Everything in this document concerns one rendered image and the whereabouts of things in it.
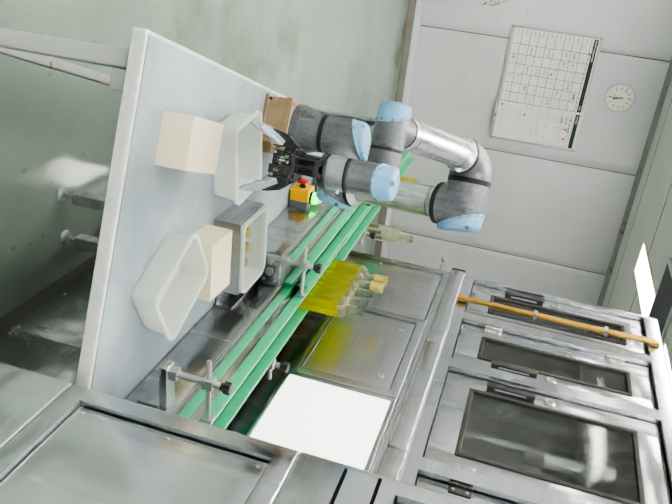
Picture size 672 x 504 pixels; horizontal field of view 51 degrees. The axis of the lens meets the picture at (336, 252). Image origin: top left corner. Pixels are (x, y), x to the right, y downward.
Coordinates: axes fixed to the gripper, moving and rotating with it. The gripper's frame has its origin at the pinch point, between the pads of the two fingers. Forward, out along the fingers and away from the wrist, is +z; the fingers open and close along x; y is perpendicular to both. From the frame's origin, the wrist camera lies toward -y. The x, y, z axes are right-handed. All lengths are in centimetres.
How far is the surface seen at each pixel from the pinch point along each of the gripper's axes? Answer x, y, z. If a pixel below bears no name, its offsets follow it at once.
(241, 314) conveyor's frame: 45, -39, 8
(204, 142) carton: -0.9, 1.0, 9.8
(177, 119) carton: -4.6, 8.2, 13.6
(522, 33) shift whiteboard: -176, -615, -25
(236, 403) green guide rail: 63, -17, -3
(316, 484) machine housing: 54, 33, -38
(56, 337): 67, -39, 67
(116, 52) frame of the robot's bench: -15.6, 15.8, 25.9
